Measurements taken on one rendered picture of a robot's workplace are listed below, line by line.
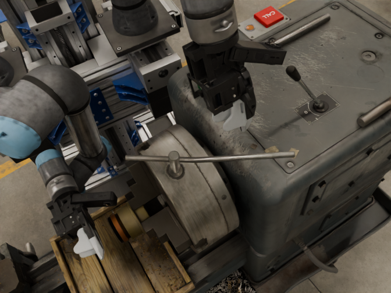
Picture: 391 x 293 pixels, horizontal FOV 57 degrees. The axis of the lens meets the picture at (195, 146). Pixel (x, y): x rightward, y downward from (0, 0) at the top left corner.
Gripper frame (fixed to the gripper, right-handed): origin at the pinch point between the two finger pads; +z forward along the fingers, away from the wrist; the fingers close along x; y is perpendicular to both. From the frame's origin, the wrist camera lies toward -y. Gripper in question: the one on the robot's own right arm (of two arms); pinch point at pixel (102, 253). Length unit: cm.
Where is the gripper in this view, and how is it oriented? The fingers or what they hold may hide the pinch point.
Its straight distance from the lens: 94.3
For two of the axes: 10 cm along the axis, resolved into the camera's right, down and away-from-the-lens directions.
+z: 5.3, 6.8, -5.0
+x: -1.0, -5.4, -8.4
